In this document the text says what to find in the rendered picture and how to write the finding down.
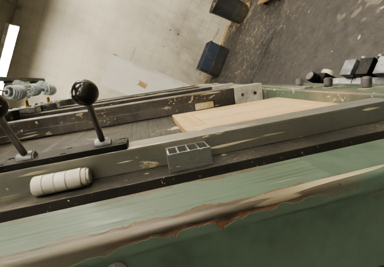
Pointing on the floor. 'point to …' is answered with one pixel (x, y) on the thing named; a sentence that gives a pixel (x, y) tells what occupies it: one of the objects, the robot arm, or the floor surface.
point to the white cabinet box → (135, 77)
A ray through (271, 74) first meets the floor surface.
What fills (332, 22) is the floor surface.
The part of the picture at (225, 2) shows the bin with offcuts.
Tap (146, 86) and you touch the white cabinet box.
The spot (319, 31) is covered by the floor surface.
